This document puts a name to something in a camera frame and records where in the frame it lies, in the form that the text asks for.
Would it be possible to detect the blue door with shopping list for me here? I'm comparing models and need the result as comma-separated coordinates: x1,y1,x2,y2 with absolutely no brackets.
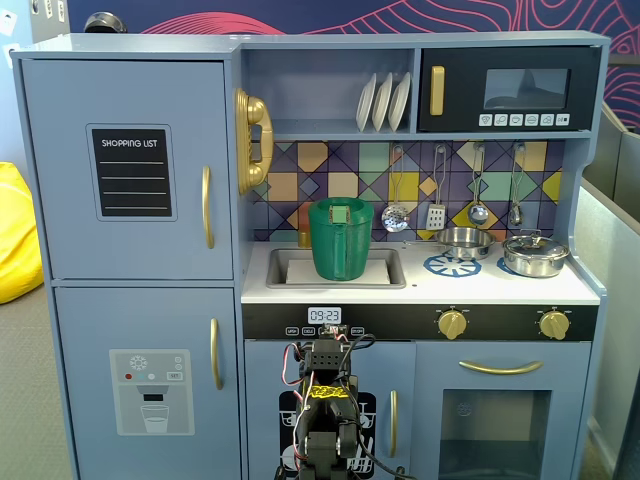
20,58,235,281

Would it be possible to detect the blue dishwasher door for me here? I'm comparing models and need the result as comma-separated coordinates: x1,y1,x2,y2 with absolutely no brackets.
243,339,417,480

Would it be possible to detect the blue oven door with window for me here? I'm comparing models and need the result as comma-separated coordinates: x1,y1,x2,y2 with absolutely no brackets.
414,341,592,480

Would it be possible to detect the blue door with ice dispenser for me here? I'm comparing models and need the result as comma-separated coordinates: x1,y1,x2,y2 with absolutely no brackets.
53,287,242,480

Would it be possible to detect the black toy microwave door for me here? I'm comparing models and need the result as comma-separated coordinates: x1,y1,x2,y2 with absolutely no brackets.
417,47,601,133

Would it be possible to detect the yellow patterned tape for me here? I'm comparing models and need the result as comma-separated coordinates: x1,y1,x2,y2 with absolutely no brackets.
307,384,350,400

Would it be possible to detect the grey toy sink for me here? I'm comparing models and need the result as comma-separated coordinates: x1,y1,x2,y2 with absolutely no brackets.
265,247,407,290

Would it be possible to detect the green plastic pitcher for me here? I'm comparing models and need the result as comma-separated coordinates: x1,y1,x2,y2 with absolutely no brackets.
307,197,375,282

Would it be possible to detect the gold stove knob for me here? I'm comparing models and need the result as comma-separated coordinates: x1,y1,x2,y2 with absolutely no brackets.
538,309,571,341
437,309,469,341

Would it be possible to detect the steel skimmer spoon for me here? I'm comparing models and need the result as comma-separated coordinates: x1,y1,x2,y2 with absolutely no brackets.
381,144,411,234

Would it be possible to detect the steel slotted spatula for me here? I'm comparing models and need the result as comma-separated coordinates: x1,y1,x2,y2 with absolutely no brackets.
426,144,447,232

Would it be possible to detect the steel frying pan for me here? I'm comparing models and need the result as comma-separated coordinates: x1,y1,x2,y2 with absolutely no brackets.
403,227,497,261

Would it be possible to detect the steel ladle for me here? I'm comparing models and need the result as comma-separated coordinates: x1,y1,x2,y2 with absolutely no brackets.
467,143,489,226

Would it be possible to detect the steel cooking pot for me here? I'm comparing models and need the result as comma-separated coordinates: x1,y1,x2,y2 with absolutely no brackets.
501,248,571,278

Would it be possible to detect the steel whisk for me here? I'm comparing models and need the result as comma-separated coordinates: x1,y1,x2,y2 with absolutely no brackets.
508,143,526,226

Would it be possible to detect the steel pot lid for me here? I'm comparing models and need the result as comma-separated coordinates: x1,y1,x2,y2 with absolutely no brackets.
502,229,570,262

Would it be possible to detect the white toy plate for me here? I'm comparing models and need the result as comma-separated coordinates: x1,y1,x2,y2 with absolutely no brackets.
372,72,394,133
355,73,378,133
388,72,412,133

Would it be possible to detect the blue toy play kitchen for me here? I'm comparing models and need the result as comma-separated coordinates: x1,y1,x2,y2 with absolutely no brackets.
9,30,612,480

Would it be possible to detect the gold toy telephone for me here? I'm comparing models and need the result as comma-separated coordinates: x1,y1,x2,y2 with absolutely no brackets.
233,88,275,196

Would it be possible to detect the grey room divider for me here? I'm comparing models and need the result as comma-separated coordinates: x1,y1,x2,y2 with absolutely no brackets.
574,107,640,480

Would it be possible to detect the yellow bean bag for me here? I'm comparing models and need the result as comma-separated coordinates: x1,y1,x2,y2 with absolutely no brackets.
0,161,45,305

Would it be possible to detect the black round object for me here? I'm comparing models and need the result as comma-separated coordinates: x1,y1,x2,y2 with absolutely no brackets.
83,12,126,35

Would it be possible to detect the grey metal locker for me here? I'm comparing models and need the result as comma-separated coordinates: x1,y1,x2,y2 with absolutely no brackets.
28,0,69,44

